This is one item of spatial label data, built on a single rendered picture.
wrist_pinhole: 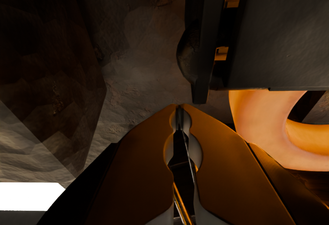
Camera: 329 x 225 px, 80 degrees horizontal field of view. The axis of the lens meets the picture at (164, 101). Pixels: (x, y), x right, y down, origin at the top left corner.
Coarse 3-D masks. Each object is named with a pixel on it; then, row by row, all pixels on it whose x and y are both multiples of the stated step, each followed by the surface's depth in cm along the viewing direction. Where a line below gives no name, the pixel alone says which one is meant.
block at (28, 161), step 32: (0, 0) 7; (32, 0) 9; (64, 0) 12; (0, 32) 7; (32, 32) 9; (64, 32) 12; (0, 64) 7; (32, 64) 9; (64, 64) 12; (96, 64) 16; (0, 96) 8; (32, 96) 9; (64, 96) 11; (96, 96) 16; (0, 128) 8; (32, 128) 9; (64, 128) 11; (0, 160) 11; (32, 160) 11; (64, 160) 12
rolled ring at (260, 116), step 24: (240, 96) 12; (264, 96) 11; (288, 96) 11; (240, 120) 13; (264, 120) 13; (288, 120) 17; (264, 144) 15; (288, 144) 15; (312, 144) 16; (288, 168) 18; (312, 168) 18
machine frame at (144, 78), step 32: (96, 0) 15; (128, 0) 15; (160, 0) 14; (96, 32) 16; (128, 32) 16; (160, 32) 16; (128, 64) 19; (160, 64) 19; (128, 96) 22; (160, 96) 22; (224, 96) 22; (320, 96) 22; (96, 128) 37; (128, 128) 37
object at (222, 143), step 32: (192, 128) 10; (224, 128) 10; (192, 160) 10; (224, 160) 8; (256, 160) 8; (224, 192) 7; (256, 192) 7; (224, 224) 6; (256, 224) 6; (288, 224) 6
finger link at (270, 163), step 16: (256, 144) 9; (272, 160) 8; (272, 176) 7; (288, 176) 7; (288, 192) 7; (304, 192) 7; (288, 208) 6; (304, 208) 6; (320, 208) 6; (304, 224) 6; (320, 224) 6
